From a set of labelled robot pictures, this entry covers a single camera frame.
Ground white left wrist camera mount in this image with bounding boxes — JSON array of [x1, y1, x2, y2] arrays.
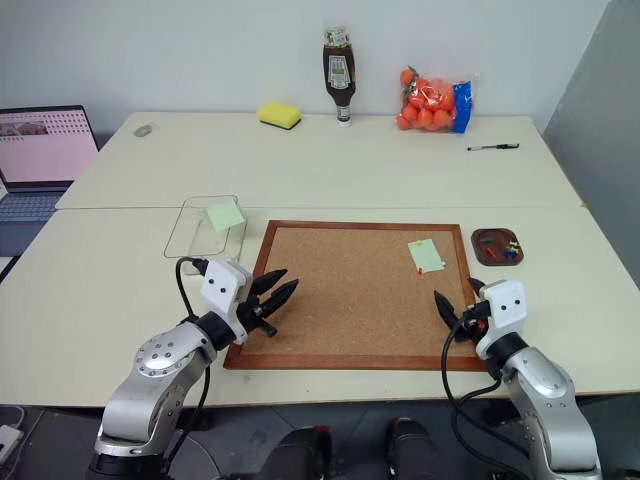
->
[[200, 258, 253, 345]]

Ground open laptop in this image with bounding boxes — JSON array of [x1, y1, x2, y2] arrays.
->
[[0, 104, 101, 257]]

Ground green sticky note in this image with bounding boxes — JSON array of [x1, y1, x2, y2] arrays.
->
[[406, 240, 448, 276]]

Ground upside-down ketchup bottle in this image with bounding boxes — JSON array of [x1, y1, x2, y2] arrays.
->
[[321, 26, 360, 128]]

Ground dark rounded shape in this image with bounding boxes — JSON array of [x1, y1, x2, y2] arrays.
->
[[268, 424, 334, 480], [384, 416, 452, 480]]

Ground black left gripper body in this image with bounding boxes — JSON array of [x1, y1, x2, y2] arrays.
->
[[234, 294, 279, 338]]

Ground green loose paper note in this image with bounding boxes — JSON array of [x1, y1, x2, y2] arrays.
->
[[204, 198, 247, 233]]

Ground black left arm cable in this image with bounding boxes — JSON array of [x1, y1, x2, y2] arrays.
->
[[174, 256, 212, 471]]

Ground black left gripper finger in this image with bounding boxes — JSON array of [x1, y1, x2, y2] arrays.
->
[[259, 279, 301, 318], [249, 268, 290, 300]]

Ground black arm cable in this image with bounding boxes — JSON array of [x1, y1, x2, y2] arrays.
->
[[174, 256, 212, 471], [439, 312, 532, 472]]

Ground clear plastic container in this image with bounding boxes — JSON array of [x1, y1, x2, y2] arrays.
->
[[164, 194, 250, 277]]

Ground wood framed cork board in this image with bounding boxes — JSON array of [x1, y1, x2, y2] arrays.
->
[[222, 219, 489, 373]]

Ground brown dish of pushpins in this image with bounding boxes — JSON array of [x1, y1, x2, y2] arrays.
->
[[470, 227, 527, 268]]

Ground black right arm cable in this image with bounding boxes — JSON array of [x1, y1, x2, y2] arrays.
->
[[439, 312, 532, 472]]

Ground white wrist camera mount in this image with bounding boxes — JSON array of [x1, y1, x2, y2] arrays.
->
[[474, 279, 529, 359], [200, 258, 253, 345]]

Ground white power adapter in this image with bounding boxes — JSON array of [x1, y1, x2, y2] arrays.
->
[[0, 423, 25, 460]]

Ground bag of orange balls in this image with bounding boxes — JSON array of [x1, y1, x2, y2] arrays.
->
[[395, 64, 477, 136]]

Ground grey partition panel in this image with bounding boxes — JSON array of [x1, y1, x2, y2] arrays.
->
[[541, 0, 640, 302]]

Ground yellow sponge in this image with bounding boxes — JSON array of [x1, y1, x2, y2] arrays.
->
[[256, 100, 305, 133]]

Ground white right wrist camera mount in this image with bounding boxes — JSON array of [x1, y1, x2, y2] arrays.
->
[[474, 279, 529, 359]]

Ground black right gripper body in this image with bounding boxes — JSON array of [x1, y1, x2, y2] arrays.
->
[[451, 299, 492, 345]]

